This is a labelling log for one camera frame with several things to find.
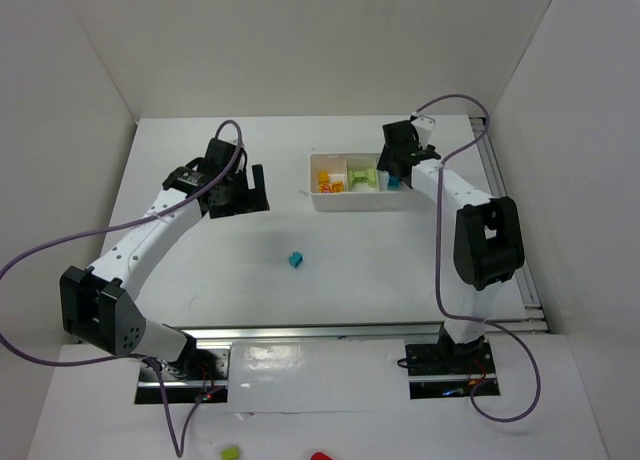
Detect teal long lego brick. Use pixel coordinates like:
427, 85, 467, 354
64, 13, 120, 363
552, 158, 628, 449
387, 176, 400, 191

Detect lime green lego brick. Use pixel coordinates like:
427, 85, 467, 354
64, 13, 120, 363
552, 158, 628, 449
365, 168, 378, 189
347, 170, 367, 191

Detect lime green lego brick bottom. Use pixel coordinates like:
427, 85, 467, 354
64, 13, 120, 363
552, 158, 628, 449
347, 170, 367, 191

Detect small teal lego brick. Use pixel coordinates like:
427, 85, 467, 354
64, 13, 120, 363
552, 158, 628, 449
288, 252, 304, 269

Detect yellow striped bee lego brick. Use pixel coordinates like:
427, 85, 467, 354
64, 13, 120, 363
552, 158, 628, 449
331, 181, 344, 193

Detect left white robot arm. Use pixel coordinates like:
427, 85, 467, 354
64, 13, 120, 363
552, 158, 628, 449
60, 138, 269, 368

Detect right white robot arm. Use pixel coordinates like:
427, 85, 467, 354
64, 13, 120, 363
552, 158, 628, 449
377, 117, 525, 345

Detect white three-compartment tray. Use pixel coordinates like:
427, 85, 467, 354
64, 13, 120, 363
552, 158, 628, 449
309, 153, 412, 212

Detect green lego brick foreground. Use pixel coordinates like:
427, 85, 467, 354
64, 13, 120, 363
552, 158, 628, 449
220, 445, 241, 460

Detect red object foreground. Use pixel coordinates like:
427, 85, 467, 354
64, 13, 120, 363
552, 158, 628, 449
310, 451, 334, 460

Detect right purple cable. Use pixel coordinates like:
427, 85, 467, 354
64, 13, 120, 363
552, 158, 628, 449
410, 93, 542, 423

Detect purple cable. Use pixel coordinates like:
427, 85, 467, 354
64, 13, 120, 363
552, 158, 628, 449
0, 119, 245, 458
410, 93, 542, 423

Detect aluminium rail front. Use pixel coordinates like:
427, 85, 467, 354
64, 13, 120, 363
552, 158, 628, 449
154, 319, 546, 343

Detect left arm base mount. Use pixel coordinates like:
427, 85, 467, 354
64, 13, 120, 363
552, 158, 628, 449
134, 344, 231, 405

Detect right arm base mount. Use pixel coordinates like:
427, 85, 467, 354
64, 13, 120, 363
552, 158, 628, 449
396, 330, 500, 400

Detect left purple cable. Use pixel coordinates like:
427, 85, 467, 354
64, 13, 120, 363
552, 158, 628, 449
0, 119, 245, 458

